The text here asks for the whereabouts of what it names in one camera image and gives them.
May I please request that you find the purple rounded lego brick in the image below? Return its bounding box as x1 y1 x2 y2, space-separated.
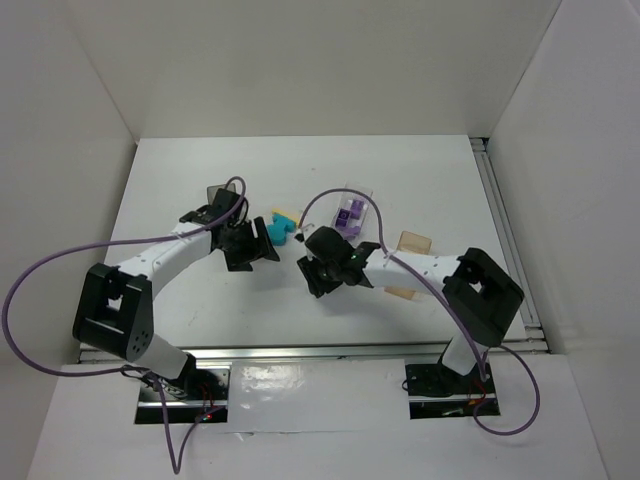
348 198 369 220

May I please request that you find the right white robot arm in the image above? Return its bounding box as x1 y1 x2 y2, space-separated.
297 226 524 376

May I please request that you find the smoky grey plastic container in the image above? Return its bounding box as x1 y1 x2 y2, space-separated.
206 183 239 205

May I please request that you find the purple sloped lego brick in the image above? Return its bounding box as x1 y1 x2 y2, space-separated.
333 208 361 240

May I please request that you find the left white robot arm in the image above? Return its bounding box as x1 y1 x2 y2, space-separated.
72 187 279 398

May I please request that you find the clear plastic container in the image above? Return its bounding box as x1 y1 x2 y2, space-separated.
331 182 373 242

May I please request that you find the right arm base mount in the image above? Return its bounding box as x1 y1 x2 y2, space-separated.
401 363 500 420

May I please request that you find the orange tinted plastic container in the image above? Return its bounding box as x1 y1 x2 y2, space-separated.
383 229 434 302

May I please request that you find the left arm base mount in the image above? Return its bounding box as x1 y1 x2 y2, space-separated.
123 366 231 425

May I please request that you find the aluminium rail front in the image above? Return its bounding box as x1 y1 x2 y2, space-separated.
79 340 451 364

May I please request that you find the aluminium rail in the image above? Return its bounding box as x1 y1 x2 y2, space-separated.
469 138 550 354
79 340 451 364

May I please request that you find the teal lego figure piece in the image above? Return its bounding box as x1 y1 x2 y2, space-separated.
267 213 297 246

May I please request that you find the aluminium rail right side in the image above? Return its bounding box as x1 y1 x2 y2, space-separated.
469 138 550 354

